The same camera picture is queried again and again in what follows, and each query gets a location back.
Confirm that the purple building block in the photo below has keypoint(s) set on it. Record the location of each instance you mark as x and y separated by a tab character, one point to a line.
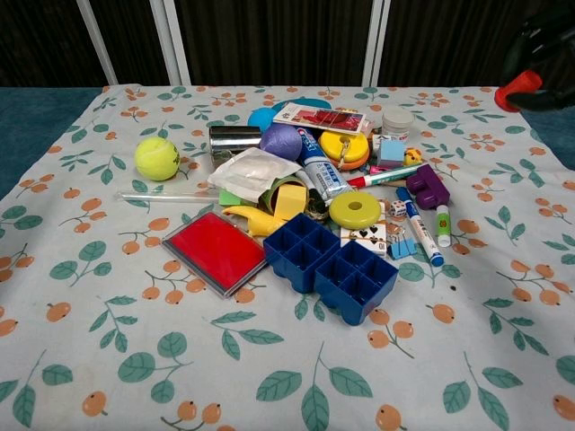
427	185

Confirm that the red printed card booklet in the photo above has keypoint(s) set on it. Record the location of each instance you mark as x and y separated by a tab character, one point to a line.
320	116

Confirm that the green sticky note pad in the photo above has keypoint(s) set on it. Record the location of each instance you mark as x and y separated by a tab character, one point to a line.
232	197

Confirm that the small yellow toy duck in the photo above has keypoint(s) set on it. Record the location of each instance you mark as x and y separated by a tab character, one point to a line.
412	156

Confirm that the green tape roll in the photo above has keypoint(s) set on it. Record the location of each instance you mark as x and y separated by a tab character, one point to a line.
268	196

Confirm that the white dice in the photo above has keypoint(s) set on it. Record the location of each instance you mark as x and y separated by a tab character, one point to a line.
396	208

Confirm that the white round jar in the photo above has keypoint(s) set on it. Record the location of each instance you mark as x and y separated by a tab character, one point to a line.
397	123

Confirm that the small red plastic cup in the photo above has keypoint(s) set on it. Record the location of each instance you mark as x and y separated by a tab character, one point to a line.
521	86

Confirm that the light blue foam cube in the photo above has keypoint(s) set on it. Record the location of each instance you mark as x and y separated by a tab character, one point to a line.
391	153

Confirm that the pink small eraser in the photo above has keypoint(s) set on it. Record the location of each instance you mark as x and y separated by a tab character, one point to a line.
379	169

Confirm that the white metal frame post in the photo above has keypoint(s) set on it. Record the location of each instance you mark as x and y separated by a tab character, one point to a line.
96	41
173	41
376	41

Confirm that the floral printed tablecloth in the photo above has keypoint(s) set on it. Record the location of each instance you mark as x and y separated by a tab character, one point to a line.
287	350

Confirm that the large blue building block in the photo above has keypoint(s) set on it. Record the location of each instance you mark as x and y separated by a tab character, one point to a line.
330	268

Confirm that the playing card deck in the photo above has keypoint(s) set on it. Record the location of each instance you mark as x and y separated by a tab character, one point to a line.
366	238

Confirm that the yellow foam cube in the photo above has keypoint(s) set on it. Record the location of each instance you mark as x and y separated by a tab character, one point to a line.
290	200

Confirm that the shiny metal can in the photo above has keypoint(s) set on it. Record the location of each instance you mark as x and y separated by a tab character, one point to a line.
233	143

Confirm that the yellow toy banana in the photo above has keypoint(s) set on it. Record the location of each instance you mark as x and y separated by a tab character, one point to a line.
260	221

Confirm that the purple ball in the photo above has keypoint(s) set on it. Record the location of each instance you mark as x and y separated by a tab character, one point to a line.
281	141

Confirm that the yellow-green tennis ball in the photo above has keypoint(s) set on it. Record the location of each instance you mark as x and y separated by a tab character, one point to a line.
156	158

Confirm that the white green glue stick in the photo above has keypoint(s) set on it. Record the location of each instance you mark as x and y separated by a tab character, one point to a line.
442	224

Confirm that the olive yellow disc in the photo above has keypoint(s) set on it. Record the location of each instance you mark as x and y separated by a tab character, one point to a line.
355	209

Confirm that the white blue toothpaste tube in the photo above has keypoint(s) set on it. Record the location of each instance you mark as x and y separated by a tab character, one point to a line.
320	168

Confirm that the blue binder clip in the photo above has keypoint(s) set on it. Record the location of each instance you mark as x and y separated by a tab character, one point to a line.
401	247

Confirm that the clear plastic tube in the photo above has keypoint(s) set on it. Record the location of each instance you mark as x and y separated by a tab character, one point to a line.
157	196

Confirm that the white packaged face mask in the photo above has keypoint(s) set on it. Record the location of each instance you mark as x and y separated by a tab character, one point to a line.
251	173

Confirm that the red ink pad case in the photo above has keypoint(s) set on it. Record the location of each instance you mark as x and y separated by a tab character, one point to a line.
214	251

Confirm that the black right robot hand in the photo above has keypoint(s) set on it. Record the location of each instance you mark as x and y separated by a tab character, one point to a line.
550	49

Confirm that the yellow orange stacked discs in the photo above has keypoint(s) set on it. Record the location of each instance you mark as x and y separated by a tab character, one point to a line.
344	147

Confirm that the teal round plate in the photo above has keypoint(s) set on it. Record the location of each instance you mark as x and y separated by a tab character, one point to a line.
310	101

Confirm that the blue white marker pen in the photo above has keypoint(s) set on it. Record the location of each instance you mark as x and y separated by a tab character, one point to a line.
422	229

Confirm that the red white marker pen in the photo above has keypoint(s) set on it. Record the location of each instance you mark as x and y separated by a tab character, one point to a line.
382	176

